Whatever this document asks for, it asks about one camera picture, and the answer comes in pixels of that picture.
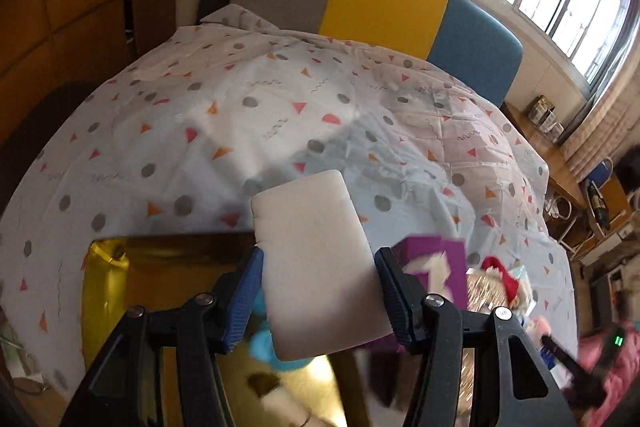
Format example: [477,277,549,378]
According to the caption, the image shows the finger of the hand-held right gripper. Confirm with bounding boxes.
[541,334,601,408]

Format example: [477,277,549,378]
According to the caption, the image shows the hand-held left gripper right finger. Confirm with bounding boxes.
[374,247,571,427]

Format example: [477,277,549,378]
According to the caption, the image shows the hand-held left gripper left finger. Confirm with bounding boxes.
[60,247,264,427]

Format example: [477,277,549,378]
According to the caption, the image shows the teal plush toy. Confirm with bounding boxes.
[247,292,321,370]

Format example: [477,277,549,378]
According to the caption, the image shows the white sponge block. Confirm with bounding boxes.
[251,169,394,362]

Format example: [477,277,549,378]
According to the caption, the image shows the gold tin box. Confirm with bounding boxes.
[82,232,371,427]

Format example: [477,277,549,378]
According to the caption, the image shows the red hat plush doll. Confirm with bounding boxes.
[480,256,531,308]

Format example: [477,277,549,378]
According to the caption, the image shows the pink cloth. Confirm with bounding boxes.
[575,319,640,427]

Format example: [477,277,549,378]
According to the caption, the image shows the purple box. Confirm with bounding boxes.
[391,235,468,314]

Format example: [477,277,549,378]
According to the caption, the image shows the gold glitter box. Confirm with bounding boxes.
[465,269,513,315]

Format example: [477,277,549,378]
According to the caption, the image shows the patterned white tablecloth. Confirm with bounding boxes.
[0,4,581,408]

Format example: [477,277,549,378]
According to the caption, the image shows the wooden side desk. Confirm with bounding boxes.
[500,102,640,258]

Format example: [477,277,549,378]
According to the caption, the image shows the small boxes on desk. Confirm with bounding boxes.
[529,94,565,140]

